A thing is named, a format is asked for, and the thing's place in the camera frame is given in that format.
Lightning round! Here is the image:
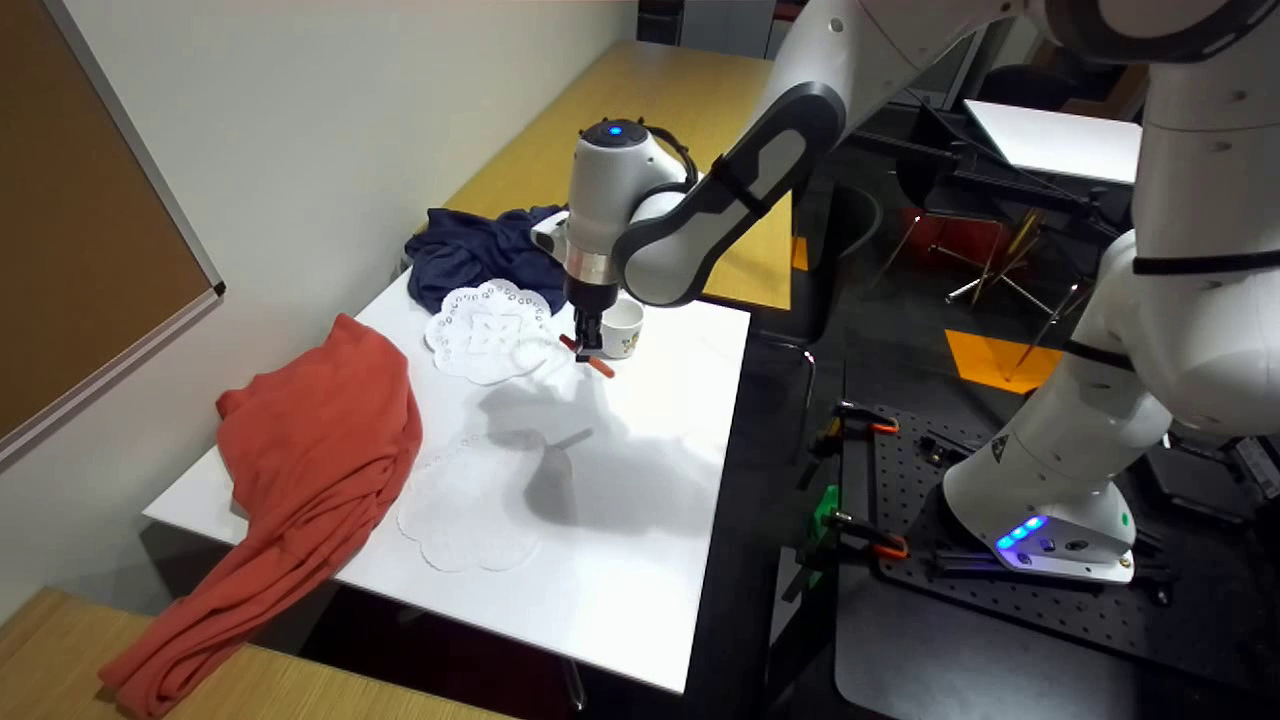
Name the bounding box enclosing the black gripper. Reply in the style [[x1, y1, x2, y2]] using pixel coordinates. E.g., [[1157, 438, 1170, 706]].
[[567, 281, 611, 334]]

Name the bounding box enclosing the orange marker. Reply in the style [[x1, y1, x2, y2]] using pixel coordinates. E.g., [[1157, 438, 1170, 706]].
[[562, 334, 617, 381]]

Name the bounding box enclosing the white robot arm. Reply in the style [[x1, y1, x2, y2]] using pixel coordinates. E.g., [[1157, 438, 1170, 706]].
[[533, 0, 1280, 583]]

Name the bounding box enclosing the white mug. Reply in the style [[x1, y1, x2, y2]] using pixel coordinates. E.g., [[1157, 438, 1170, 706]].
[[600, 296, 643, 358]]

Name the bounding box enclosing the white lace doily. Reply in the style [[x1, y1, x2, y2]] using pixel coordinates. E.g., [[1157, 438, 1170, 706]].
[[426, 281, 555, 383]]

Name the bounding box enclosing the dark blue cloth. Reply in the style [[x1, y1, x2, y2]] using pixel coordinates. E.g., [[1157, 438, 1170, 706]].
[[403, 208, 567, 311]]

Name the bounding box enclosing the light wooden side table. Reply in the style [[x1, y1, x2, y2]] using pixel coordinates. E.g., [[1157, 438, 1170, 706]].
[[452, 43, 795, 311]]

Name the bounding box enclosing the round white doily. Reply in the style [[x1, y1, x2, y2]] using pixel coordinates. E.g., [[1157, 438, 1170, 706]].
[[398, 438, 544, 570]]

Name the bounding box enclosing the upper black orange clamp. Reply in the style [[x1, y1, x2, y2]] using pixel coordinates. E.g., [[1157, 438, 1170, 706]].
[[802, 400, 900, 488]]

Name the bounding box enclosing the black orange clamp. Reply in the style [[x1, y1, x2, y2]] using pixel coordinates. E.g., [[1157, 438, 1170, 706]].
[[802, 400, 900, 488], [805, 483, 914, 564]]

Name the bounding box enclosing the red cloth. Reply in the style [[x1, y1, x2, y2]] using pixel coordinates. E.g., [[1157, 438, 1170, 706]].
[[101, 316, 426, 720]]

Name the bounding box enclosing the lower black orange clamp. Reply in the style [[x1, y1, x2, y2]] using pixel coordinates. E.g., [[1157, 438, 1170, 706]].
[[805, 483, 914, 564]]

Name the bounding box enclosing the cork notice board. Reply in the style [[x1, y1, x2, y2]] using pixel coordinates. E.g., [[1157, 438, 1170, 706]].
[[0, 0, 230, 468]]

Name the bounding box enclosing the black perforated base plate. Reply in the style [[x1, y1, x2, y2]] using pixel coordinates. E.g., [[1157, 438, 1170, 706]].
[[869, 413, 1280, 701]]

